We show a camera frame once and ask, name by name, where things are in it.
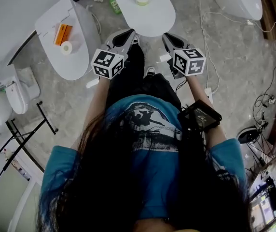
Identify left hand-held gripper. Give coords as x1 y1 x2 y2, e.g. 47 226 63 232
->
91 29 137 80

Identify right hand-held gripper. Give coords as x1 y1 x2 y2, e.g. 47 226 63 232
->
162 32 206 80

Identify plain white toilet paper roll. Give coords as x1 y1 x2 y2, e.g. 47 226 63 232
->
60 40 81 56

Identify person's left forearm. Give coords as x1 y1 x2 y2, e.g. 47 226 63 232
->
84 77 112 130

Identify person's right forearm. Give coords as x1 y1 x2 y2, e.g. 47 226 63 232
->
187 75 227 152

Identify white toilet with round lid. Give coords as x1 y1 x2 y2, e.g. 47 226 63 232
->
106 0 177 37

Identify white toilet with long lid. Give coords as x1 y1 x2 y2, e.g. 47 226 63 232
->
34 0 102 81

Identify white smart toilet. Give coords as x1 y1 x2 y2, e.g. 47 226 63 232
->
207 0 263 21

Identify person's right white shoe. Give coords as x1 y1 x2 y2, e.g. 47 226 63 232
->
145 66 157 77

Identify green plastic bottle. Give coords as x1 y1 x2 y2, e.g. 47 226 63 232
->
109 0 122 15

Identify black trousers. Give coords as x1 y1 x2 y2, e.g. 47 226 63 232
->
105 43 182 111

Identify white power strip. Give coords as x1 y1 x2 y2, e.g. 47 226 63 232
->
204 87 214 103

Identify orange box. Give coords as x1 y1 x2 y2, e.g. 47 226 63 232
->
53 23 73 47

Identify round black and white device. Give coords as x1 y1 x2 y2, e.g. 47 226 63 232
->
236 126 262 145

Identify blue printed t-shirt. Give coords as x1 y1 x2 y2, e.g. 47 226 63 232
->
40 94 248 227

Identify black tripod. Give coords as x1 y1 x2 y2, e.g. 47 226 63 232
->
246 129 276 168

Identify black metal rack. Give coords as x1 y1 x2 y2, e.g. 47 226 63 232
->
0 101 58 204

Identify long white cable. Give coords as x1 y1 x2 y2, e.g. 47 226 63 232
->
197 0 220 93

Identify white water hose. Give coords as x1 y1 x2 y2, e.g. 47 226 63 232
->
86 5 103 35

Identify thin white cable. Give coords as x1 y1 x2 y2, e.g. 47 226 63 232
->
202 11 276 45

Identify black cable bundle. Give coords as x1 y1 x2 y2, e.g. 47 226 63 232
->
253 57 276 130

